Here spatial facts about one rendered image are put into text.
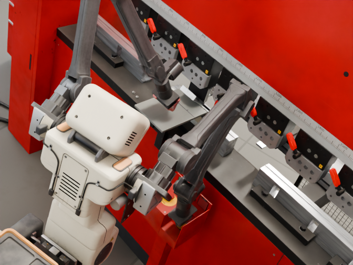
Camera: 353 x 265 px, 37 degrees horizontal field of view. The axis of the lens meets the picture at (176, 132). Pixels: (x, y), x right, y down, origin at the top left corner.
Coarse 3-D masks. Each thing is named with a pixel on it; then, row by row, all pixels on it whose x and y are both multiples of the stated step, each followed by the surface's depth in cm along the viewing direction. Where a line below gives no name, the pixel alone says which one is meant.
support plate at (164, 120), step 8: (184, 96) 231; (136, 104) 219; (144, 104) 221; (152, 104) 222; (160, 104) 223; (184, 104) 227; (192, 104) 229; (144, 112) 217; (152, 112) 218; (160, 112) 219; (168, 112) 221; (176, 112) 222; (184, 112) 223; (192, 112) 225; (200, 112) 226; (152, 120) 214; (160, 120) 216; (168, 120) 217; (176, 120) 218; (184, 120) 219; (160, 128) 212; (168, 128) 213
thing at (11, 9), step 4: (12, 0) 346; (12, 4) 347; (12, 8) 350; (8, 12) 356; (12, 12) 351; (8, 16) 358; (12, 16) 353; (8, 20) 358; (12, 20) 355; (8, 24) 361; (12, 24) 356; (8, 28) 363; (12, 28) 359; (8, 32) 365; (12, 32) 361; (8, 36) 367; (12, 36) 363; (8, 40) 369; (8, 44) 371; (8, 48) 373; (8, 52) 375
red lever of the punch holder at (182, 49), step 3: (180, 45) 217; (180, 48) 217; (183, 48) 218; (180, 51) 218; (183, 51) 218; (183, 54) 218; (186, 54) 219; (183, 57) 218; (186, 57) 219; (186, 60) 219; (183, 63) 218; (186, 63) 218; (189, 63) 219
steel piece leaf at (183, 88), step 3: (183, 87) 225; (183, 90) 225; (186, 90) 224; (189, 90) 224; (186, 93) 224; (189, 93) 224; (192, 93) 223; (189, 96) 223; (192, 96) 223; (195, 96) 222; (192, 99) 222; (195, 99) 230; (198, 102) 228
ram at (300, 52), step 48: (144, 0) 230; (192, 0) 209; (240, 0) 192; (288, 0) 177; (336, 0) 165; (240, 48) 200; (288, 48) 184; (336, 48) 170; (288, 96) 190; (336, 96) 176
